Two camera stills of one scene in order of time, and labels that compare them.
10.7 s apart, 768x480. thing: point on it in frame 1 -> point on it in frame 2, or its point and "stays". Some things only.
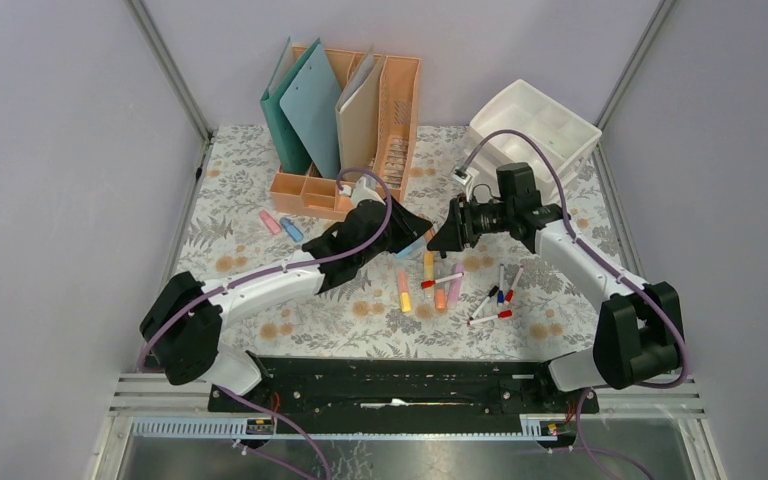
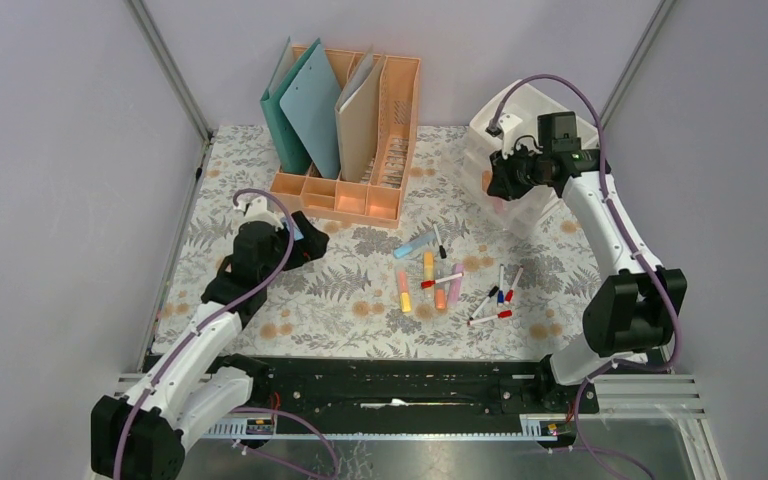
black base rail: x=405 y=386 stays
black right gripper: x=451 y=237 -> x=501 y=184
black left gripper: x=409 y=226 -> x=311 y=247
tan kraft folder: x=358 y=113 stays
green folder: x=291 y=157 stays
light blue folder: x=312 y=106 stays
